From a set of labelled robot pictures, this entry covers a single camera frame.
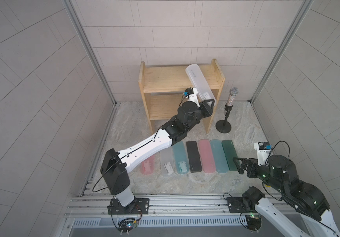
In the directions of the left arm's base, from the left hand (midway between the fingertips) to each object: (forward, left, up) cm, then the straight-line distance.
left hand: (217, 100), depth 66 cm
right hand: (-21, -10, -17) cm, 28 cm away
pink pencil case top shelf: (-16, +34, -37) cm, 53 cm away
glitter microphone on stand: (+11, -15, -35) cm, 40 cm away
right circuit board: (-42, -18, -37) cm, 59 cm away
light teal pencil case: (-11, +15, -38) cm, 42 cm away
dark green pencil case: (-8, -15, -37) cm, 41 cm away
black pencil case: (-11, +7, -38) cm, 40 cm away
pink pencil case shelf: (-10, 0, -37) cm, 39 cm away
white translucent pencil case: (-14, +23, -37) cm, 46 cm away
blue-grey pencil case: (-10, -8, -37) cm, 39 cm away
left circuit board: (-43, +40, -39) cm, 70 cm away
